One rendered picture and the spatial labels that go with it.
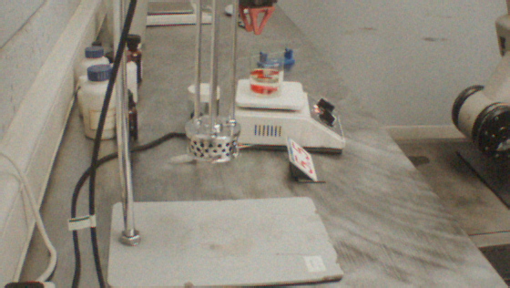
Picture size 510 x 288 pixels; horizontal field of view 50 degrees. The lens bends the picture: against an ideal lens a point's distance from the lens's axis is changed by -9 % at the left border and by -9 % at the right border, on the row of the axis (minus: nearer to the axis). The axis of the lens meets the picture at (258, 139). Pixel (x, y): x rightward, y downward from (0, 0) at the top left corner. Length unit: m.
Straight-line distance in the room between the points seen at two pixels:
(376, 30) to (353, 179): 1.81
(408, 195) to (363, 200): 0.08
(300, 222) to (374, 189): 0.18
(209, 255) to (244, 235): 0.07
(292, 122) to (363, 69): 1.77
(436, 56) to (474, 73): 0.25
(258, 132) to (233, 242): 0.30
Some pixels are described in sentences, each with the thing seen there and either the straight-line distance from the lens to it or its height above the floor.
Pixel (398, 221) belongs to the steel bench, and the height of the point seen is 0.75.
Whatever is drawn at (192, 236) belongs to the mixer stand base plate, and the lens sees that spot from 0.80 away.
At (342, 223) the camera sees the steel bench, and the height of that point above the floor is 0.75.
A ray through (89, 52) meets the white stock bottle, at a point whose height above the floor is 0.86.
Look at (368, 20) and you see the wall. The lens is 2.72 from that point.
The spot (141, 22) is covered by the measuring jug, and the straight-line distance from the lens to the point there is 1.64.
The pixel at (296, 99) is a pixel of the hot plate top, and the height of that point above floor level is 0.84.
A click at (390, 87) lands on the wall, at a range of 2.86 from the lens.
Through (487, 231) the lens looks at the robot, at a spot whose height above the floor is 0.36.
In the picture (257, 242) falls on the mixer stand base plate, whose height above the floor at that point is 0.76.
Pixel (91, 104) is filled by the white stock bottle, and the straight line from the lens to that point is 1.07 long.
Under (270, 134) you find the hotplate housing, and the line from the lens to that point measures 1.04.
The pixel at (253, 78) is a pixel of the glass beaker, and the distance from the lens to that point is 1.04.
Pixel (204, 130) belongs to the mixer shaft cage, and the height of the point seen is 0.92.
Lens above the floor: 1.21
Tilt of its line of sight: 25 degrees down
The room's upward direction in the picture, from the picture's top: 3 degrees clockwise
